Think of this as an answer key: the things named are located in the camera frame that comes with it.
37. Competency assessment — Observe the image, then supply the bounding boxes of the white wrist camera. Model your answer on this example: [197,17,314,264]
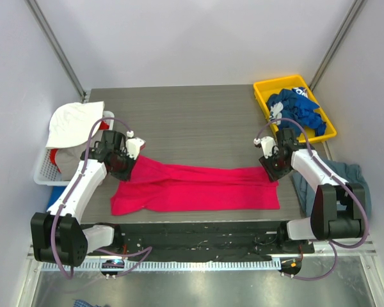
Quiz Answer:
[253,136,276,159]
[125,130,146,160]

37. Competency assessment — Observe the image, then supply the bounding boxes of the white plastic basket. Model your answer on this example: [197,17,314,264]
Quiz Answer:
[34,110,114,186]

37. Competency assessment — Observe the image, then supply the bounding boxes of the blue cloth at left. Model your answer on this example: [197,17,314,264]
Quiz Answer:
[47,186,66,208]

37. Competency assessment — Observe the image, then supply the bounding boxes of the grey t shirt in basket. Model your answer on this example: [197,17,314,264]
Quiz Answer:
[55,143,86,180]

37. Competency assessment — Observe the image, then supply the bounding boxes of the yellow plastic tray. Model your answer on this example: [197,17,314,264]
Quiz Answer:
[253,75,337,143]

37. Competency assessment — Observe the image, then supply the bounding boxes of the grey-blue t shirt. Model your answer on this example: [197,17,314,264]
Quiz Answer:
[292,159,372,219]

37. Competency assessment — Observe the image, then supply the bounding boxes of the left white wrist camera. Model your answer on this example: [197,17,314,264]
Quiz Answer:
[125,130,146,160]

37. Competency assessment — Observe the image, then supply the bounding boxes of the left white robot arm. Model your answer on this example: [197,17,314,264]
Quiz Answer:
[31,130,145,267]

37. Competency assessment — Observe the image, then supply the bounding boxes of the white slotted cable duct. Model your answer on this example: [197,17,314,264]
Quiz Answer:
[41,258,282,272]

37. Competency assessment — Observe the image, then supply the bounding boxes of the white t shirt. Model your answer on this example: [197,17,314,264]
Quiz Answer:
[45,101,104,149]

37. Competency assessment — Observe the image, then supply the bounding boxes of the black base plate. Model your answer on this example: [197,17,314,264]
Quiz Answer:
[86,220,317,262]

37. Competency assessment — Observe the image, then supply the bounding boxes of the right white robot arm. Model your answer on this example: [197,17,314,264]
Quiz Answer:
[253,129,369,253]

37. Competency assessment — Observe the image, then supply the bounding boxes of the blue t shirt in tray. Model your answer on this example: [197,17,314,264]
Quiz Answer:
[266,87,326,136]

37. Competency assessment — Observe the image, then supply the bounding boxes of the pink t shirt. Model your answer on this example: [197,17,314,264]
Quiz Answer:
[110,156,280,216]

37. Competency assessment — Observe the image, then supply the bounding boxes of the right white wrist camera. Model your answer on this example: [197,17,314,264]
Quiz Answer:
[253,136,276,159]

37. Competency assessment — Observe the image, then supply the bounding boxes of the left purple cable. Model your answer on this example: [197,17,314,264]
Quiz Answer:
[50,117,154,281]

